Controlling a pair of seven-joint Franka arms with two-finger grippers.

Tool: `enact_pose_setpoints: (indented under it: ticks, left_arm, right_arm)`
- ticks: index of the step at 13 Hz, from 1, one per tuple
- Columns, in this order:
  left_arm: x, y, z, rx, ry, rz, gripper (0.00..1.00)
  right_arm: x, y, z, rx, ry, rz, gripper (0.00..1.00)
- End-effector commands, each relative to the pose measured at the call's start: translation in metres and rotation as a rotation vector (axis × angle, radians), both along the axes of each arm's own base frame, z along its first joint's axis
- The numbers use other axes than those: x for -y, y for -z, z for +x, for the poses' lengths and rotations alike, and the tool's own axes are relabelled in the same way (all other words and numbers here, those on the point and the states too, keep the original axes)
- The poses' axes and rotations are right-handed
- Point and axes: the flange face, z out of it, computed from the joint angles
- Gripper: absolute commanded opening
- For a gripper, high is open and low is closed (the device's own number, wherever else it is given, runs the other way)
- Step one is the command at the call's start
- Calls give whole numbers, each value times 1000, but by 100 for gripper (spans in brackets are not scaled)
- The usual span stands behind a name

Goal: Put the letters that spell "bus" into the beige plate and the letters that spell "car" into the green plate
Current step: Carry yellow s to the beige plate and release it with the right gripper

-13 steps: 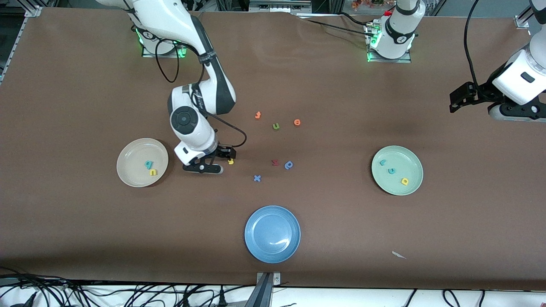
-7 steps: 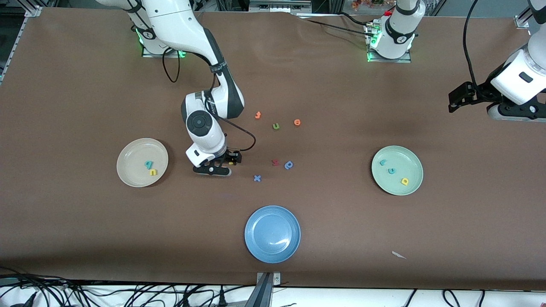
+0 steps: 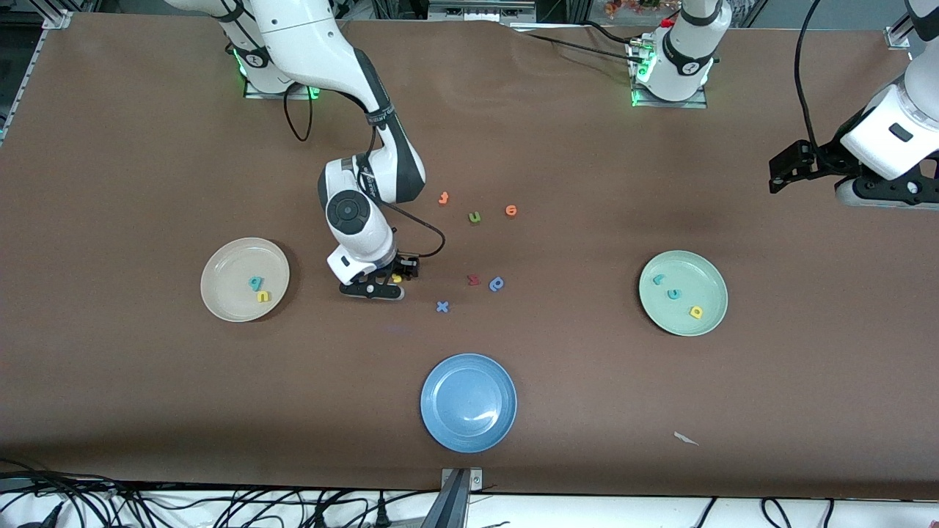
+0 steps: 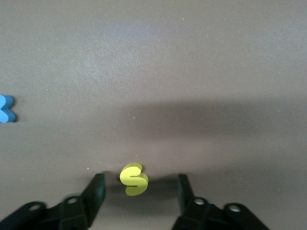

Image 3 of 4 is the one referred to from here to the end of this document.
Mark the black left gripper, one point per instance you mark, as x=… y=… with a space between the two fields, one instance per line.
x=827 y=156

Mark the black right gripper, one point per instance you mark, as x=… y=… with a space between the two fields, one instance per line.
x=403 y=263

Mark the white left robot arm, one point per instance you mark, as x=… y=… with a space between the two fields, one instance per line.
x=686 y=59

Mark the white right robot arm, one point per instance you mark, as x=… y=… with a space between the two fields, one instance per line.
x=308 y=37

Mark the blue foam letter a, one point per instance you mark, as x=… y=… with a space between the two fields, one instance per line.
x=497 y=284

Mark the blue round plate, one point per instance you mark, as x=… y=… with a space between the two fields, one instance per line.
x=469 y=403

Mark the beige round plate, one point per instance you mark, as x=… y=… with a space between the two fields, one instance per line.
x=231 y=271

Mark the aluminium corner profile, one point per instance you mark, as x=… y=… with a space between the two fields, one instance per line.
x=899 y=33

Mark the green round plate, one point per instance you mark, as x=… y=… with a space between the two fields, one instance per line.
x=682 y=323

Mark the dried orange plant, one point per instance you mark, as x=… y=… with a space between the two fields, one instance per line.
x=631 y=6

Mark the black plug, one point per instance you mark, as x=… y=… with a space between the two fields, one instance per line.
x=381 y=515
x=319 y=518

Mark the brown table cover mat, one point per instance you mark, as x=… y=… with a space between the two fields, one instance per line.
x=147 y=367

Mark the silver metal device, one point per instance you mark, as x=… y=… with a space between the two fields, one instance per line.
x=477 y=11

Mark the white paper scrap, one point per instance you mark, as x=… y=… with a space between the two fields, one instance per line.
x=686 y=438

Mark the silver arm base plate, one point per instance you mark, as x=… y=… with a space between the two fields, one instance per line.
x=264 y=95
x=667 y=104

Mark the silver metal bracket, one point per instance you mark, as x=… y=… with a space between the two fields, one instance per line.
x=475 y=480

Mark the grey aluminium post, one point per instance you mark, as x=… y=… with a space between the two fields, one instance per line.
x=447 y=506

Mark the aluminium side rail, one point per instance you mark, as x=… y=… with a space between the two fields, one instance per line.
x=18 y=88

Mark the silver corner bracket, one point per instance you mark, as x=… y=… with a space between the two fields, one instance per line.
x=57 y=19

